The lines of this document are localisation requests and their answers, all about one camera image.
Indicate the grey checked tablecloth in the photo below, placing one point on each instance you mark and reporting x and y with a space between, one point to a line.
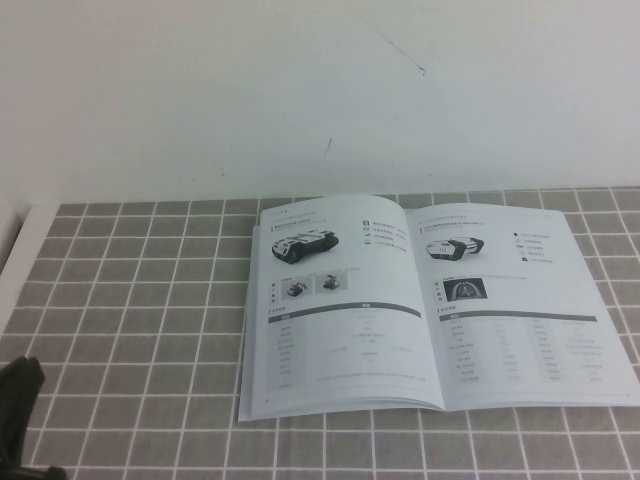
125 300

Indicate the white printed brochure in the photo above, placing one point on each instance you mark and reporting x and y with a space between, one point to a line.
350 325

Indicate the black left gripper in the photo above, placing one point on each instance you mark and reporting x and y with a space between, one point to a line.
35 474

